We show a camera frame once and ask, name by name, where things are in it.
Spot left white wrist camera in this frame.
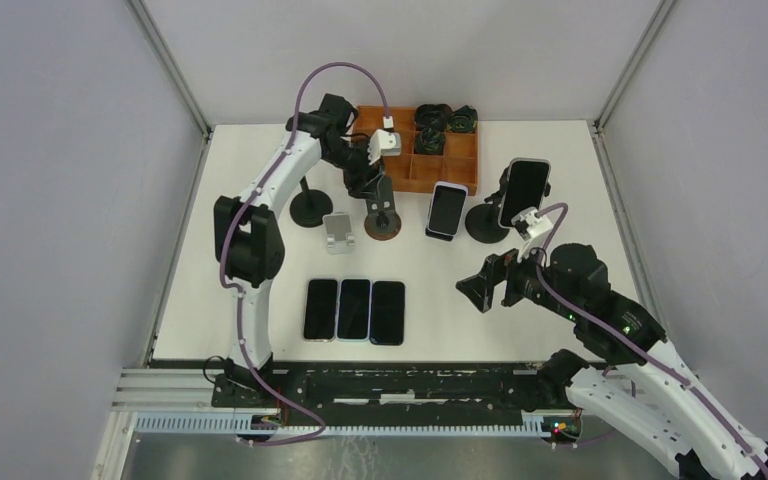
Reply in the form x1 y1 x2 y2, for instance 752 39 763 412
367 115 403 165

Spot black round phone stand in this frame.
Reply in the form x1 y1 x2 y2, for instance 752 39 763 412
290 177 333 228

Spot phone with pale case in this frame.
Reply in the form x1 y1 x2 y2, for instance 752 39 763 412
498 158 551 228

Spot black coiled strap middle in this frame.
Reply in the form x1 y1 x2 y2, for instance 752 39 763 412
418 128 449 156

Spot black green coiled strap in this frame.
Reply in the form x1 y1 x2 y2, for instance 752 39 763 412
448 105 479 134

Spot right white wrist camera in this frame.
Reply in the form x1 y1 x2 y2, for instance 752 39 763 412
511 207 554 261

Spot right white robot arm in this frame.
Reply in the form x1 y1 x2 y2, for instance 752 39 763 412
456 243 768 479

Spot white folding phone stand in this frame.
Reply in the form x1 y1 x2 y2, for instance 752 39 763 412
323 212 356 255

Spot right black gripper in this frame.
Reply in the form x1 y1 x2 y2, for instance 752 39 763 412
455 233 581 321

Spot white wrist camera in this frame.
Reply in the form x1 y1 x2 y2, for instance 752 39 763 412
511 207 554 261
367 115 403 165

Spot black phone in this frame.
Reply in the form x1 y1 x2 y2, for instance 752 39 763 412
369 281 406 346

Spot phone with blue case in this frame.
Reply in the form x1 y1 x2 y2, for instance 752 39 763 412
337 279 372 341

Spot brown round phone stand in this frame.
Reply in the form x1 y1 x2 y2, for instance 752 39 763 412
363 200 402 241

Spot small black folding phone stand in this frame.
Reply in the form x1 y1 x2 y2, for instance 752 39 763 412
425 229 454 242

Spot blue toothed cable duct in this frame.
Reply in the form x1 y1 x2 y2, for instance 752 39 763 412
135 412 550 439

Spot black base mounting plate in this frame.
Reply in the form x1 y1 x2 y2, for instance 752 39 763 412
205 361 574 427

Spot black coiled strap top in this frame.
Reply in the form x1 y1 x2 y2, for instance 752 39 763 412
414 103 453 132

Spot phone with white case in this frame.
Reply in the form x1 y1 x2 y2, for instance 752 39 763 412
425 181 469 237

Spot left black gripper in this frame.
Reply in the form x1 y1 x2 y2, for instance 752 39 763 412
324 137 386 203

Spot orange compartment tray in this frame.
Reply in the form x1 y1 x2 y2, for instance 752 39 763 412
382 104 479 195

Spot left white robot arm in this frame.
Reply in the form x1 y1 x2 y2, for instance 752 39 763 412
214 94 401 408

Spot phone with clear case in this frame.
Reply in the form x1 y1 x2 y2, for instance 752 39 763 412
302 279 339 341

